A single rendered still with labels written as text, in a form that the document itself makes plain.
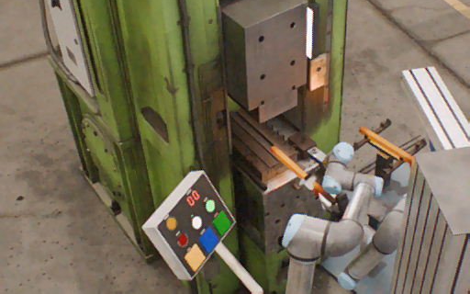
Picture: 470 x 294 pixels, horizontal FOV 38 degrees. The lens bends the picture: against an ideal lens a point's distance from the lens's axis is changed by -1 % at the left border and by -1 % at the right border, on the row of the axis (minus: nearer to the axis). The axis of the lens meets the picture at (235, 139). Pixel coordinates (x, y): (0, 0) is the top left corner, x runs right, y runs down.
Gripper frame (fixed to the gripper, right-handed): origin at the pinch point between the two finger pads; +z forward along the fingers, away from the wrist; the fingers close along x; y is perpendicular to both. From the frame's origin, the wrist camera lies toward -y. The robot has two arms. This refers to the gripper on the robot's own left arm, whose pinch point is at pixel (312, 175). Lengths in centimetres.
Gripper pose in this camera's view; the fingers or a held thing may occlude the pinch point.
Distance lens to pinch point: 292.2
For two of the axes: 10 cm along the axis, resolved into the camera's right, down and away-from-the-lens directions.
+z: -2.2, 3.8, 9.0
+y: 5.2, 8.3, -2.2
